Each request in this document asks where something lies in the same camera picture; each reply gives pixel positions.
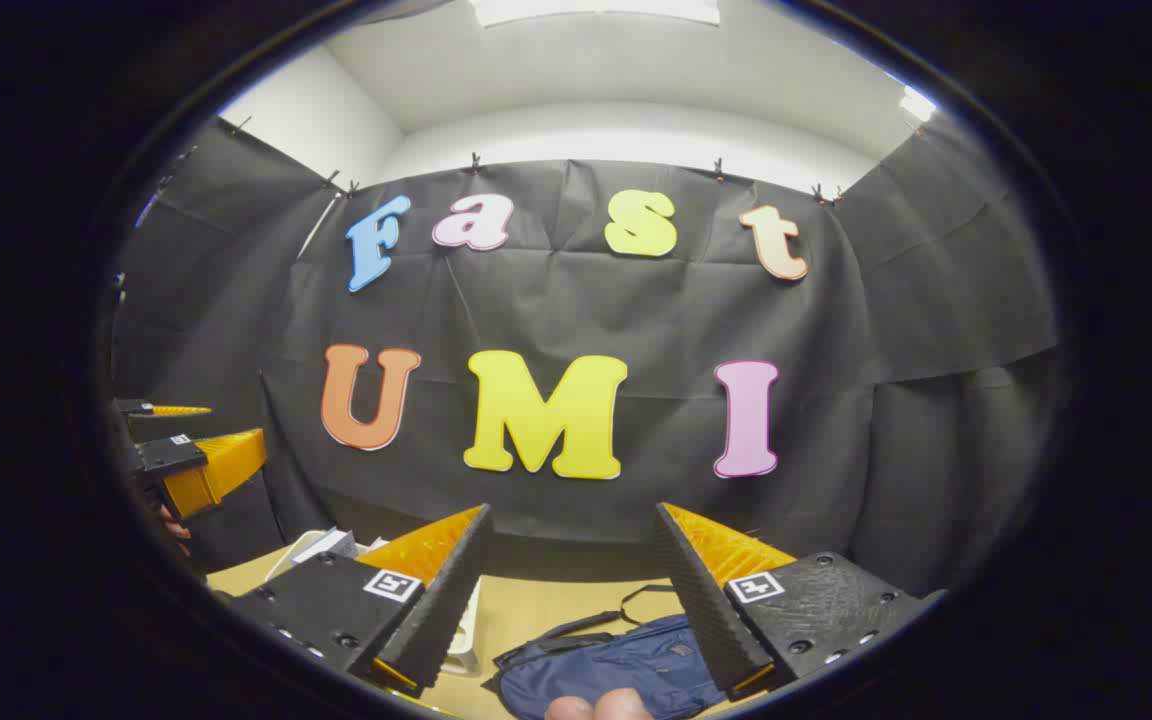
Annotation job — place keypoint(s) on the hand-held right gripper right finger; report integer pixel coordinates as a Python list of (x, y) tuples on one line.
[(701, 610)]

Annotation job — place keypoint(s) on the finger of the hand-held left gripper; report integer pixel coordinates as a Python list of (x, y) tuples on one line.
[(211, 470), (171, 409)]

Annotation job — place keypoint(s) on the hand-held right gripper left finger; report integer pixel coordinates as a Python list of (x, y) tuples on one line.
[(446, 610)]

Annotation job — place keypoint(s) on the white plastic bookshelf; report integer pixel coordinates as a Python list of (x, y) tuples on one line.
[(463, 650)]

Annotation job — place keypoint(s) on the navy blue schoolbag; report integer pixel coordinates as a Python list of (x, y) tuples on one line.
[(626, 660)]

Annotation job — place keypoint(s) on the black backdrop cloth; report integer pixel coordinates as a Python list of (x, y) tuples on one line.
[(636, 320)]

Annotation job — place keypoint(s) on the ceiling light panel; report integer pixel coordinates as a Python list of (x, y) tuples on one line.
[(916, 103), (596, 10)]

